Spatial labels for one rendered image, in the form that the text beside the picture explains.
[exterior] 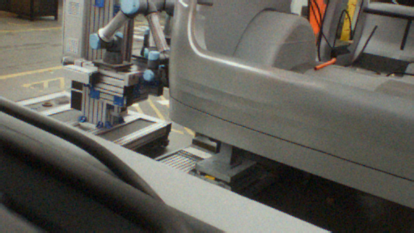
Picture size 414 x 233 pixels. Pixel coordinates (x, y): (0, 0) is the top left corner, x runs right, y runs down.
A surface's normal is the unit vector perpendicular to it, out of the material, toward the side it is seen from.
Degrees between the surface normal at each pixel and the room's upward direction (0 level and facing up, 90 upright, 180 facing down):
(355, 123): 98
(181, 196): 0
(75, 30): 90
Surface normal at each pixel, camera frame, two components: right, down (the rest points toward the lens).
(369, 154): -0.55, 0.49
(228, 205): 0.13, -0.95
